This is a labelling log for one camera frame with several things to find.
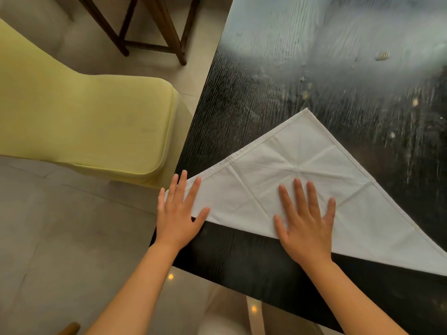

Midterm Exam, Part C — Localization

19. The person's right hand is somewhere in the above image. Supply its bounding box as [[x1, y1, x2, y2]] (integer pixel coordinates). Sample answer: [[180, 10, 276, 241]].
[[273, 178, 336, 268]]

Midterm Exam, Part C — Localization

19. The person's left hand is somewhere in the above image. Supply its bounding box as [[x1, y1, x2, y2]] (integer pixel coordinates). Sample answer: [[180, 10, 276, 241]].
[[155, 170, 211, 251]]

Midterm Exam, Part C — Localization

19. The white cloth napkin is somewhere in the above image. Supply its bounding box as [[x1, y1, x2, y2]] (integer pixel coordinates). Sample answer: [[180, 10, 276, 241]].
[[164, 108, 447, 277]]

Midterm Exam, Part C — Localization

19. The person's right forearm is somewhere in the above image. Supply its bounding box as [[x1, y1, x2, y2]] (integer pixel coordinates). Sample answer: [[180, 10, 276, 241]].
[[302, 256, 409, 335]]

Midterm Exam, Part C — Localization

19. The person's left forearm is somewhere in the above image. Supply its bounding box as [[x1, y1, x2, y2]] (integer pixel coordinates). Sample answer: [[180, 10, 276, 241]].
[[85, 240, 181, 335]]

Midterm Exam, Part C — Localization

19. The yellow covered chair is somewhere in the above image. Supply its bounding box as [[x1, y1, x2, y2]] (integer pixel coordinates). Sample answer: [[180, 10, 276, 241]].
[[0, 18, 193, 189]]

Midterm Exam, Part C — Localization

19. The dark wooden chair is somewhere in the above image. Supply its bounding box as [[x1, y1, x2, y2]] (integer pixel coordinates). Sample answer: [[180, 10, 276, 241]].
[[75, 0, 203, 66]]

